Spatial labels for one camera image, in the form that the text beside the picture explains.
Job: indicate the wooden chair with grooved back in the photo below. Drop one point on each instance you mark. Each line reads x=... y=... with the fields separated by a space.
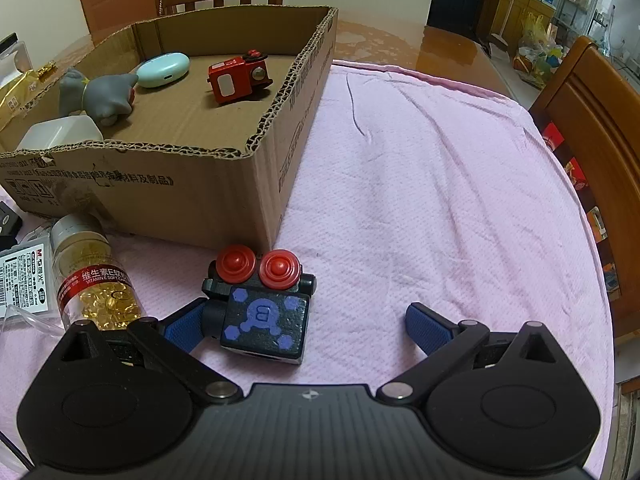
x=600 y=125

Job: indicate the cardboard box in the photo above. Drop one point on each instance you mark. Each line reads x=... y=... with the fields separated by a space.
x=175 y=200

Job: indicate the black digital timer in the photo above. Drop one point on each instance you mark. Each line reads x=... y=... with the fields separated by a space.
x=7 y=220

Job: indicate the black cube robot toy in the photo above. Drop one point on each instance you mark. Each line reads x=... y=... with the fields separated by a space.
x=265 y=320

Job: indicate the mint round case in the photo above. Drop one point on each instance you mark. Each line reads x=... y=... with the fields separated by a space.
x=162 y=70

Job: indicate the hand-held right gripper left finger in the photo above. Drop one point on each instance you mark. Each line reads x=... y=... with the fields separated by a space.
x=185 y=327

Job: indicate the pink cloth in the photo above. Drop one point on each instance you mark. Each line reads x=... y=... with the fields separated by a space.
x=425 y=210

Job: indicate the red toy train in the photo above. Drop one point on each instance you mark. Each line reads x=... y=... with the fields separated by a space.
x=232 y=80

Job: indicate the gold tissue box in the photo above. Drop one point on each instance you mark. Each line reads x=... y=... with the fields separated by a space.
x=20 y=95

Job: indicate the translucent white plastic box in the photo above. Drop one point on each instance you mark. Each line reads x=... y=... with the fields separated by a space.
x=60 y=132

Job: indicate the red box with white circle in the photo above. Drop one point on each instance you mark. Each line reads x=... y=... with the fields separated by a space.
x=553 y=137

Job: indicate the grey cat toy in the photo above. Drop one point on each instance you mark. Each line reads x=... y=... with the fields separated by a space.
x=105 y=95

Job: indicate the red patterned box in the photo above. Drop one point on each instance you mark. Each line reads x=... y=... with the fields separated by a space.
x=577 y=174

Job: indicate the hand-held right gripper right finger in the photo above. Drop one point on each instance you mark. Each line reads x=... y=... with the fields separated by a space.
x=427 y=330

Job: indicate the wooden cabinet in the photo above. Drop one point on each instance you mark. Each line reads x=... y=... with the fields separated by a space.
x=510 y=10

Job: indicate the yellow capsule bottle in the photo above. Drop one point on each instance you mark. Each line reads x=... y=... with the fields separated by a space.
x=95 y=280

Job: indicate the white labelled staples pack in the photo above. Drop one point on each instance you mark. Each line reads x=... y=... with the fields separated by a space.
x=20 y=280

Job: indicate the yellow plastic bag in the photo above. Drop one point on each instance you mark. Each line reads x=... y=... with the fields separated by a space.
x=535 y=32

